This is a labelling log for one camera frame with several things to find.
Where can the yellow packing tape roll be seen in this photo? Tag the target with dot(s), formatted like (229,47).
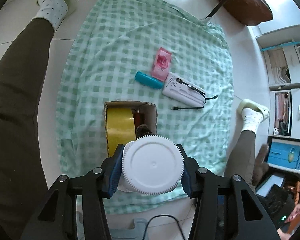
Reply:
(120,128)

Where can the blue storage drawer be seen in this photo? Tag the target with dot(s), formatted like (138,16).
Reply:
(284,155)

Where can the white blue labelled bottle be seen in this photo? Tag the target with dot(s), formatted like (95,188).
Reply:
(151,165)

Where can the black oval fob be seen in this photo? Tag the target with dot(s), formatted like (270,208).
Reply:
(142,130)

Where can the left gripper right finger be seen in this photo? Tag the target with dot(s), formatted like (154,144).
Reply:
(226,208)

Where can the pink tissue packet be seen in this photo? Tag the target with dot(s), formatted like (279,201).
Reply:
(161,65)

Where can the cardboard box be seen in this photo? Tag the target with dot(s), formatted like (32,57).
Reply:
(148,109)

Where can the white bookshelf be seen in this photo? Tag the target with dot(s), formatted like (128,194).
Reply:
(281,53)

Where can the green checkered cloth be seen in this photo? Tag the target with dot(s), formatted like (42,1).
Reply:
(120,38)

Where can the person leg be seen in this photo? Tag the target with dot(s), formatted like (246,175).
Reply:
(242,158)
(22,73)

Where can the person right leg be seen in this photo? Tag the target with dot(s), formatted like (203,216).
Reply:
(242,158)

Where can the brown bag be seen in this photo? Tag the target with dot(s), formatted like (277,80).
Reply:
(249,12)

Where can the white power bank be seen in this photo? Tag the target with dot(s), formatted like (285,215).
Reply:
(182,90)

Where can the person left leg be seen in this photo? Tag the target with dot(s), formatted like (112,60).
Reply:
(22,73)

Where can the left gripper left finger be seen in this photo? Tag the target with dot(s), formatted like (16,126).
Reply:
(56,216)

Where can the red pen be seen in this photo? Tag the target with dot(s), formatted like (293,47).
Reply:
(138,117)

